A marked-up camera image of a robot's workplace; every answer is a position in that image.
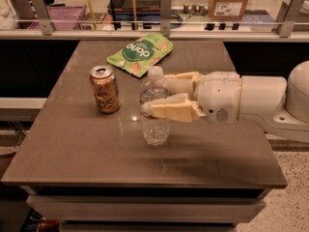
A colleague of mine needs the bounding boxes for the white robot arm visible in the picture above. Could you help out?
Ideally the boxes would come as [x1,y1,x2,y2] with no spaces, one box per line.
[140,61,309,142]

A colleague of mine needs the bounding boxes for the cardboard box with label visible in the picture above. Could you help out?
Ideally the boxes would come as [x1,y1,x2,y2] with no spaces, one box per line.
[208,0,248,21]

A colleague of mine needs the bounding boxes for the clear plastic water bottle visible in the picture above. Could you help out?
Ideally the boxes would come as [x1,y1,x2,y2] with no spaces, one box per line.
[140,66,169,146]

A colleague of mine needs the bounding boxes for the purple plastic crate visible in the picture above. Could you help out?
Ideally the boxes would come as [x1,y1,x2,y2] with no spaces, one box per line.
[28,6,87,30]

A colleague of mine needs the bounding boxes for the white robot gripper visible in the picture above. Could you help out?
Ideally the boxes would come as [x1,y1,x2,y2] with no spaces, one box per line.
[142,72,241,124]

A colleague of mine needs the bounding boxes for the green rice chip bag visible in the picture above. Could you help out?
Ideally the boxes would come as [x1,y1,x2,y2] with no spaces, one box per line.
[107,33,174,78]

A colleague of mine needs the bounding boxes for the orange and blue cart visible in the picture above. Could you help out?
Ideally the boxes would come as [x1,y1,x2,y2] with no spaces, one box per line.
[103,0,172,34]

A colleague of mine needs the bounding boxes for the gold LaCroix soda can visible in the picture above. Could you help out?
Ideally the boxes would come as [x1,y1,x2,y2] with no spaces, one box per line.
[90,65,120,113]

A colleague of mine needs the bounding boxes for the glass railing with metal posts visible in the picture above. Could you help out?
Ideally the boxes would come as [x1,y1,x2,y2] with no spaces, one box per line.
[0,0,309,42]

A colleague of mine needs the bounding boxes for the grey table base drawers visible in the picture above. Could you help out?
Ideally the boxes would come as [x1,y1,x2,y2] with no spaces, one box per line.
[27,193,266,226]

